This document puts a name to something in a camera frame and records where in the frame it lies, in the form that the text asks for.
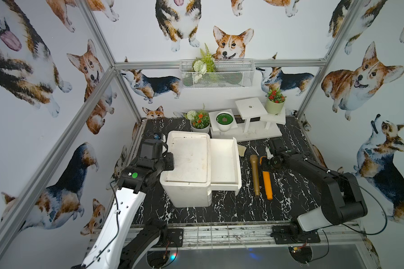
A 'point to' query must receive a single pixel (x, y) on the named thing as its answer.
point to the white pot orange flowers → (200, 120)
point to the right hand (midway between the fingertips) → (263, 165)
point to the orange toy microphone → (267, 174)
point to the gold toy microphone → (253, 159)
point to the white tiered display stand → (251, 121)
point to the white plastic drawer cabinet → (187, 185)
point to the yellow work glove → (242, 150)
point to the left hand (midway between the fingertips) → (170, 153)
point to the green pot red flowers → (275, 101)
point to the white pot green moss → (224, 120)
